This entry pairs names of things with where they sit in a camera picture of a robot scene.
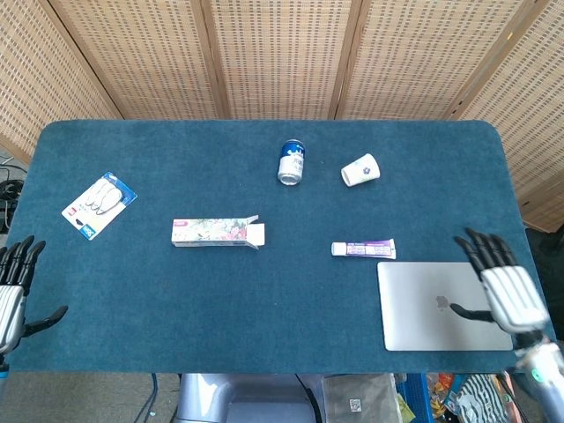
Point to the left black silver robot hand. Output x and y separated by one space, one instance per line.
11 304

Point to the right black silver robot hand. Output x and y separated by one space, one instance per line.
513 295

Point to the white purple toothpaste tube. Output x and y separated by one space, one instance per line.
365 250

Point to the floral toothpaste carton box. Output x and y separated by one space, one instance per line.
211 232

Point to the white paper cup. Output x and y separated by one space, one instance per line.
361 171

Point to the silver laptop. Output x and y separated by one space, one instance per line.
423 304

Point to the black white striped bag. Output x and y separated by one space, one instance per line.
478 396

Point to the colourful snack packages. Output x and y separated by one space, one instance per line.
443 390

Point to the blister pack of hooks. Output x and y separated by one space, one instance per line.
99 205

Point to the grey bag with QR label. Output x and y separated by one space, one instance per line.
357 396

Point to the teal table mat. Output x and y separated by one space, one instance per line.
264 304

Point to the grey robot torso base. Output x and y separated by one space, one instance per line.
247 398

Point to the blue white drink can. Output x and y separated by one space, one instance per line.
291 164

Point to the bamboo folding screen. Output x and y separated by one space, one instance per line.
282 57

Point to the blue metal frame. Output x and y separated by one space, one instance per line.
414 396

